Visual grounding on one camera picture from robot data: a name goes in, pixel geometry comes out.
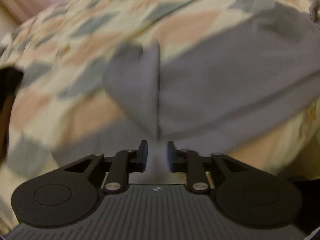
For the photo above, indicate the black garment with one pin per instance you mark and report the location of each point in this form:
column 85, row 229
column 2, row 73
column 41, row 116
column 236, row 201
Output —
column 11, row 78

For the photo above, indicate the brown garment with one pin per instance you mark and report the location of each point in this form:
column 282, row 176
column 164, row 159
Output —
column 5, row 122

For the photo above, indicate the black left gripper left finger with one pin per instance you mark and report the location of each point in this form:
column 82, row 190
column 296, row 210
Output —
column 123, row 164

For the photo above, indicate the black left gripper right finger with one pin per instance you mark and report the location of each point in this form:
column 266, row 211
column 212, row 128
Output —
column 193, row 165

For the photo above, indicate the grey long pants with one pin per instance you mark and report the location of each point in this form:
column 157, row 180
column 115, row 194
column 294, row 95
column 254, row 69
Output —
column 228, row 89

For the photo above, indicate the checkered pastel quilt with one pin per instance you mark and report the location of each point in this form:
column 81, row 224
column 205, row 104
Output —
column 61, row 111

